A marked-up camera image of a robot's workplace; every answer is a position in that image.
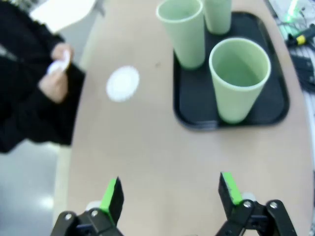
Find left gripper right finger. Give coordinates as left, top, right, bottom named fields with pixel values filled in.
left=215, top=172, right=297, bottom=236

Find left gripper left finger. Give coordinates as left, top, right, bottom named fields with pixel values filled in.
left=50, top=176, right=125, bottom=236

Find person's left hand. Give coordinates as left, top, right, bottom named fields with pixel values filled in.
left=52, top=43, right=75, bottom=65

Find black plastic serving tray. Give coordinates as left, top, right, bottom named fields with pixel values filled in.
left=173, top=11, right=290, bottom=130

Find person's right forearm black sleeve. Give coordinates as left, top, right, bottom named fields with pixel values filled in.
left=14, top=64, right=86, bottom=149

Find light green plastic cup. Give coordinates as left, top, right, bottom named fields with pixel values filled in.
left=203, top=0, right=232, bottom=35
left=208, top=37, right=272, bottom=124
left=156, top=0, right=206, bottom=69

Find green lit circuit board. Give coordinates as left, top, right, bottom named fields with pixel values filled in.
left=282, top=0, right=301, bottom=23

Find white scalloped paper coaster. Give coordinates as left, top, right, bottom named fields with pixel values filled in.
left=106, top=65, right=140, bottom=103
left=47, top=60, right=71, bottom=74

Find person's right hand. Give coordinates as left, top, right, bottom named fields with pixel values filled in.
left=38, top=70, right=69, bottom=103

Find white desk surface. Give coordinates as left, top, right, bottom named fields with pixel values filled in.
left=29, top=0, right=97, bottom=33

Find black power adapter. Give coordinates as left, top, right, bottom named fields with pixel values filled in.
left=290, top=53, right=315, bottom=86

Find person's left forearm black sleeve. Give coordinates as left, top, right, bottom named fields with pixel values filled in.
left=0, top=0, right=66, bottom=64

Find yellow and black plug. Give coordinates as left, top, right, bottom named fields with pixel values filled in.
left=286, top=24, right=315, bottom=47

